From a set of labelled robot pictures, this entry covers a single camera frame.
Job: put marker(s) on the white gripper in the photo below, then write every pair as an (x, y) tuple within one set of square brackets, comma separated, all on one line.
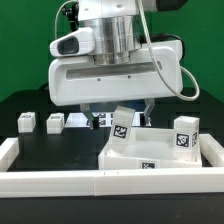
[(152, 73)]

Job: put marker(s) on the white square tabletop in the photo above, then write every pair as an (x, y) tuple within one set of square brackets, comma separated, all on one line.
[(146, 148)]

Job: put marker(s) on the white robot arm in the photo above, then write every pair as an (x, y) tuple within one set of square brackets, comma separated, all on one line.
[(105, 60)]

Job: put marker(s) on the white AprilTag base sheet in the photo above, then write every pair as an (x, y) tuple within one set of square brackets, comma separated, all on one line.
[(78, 120)]

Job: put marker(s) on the white U-shaped obstacle fence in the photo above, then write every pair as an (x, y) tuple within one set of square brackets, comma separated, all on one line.
[(103, 183)]

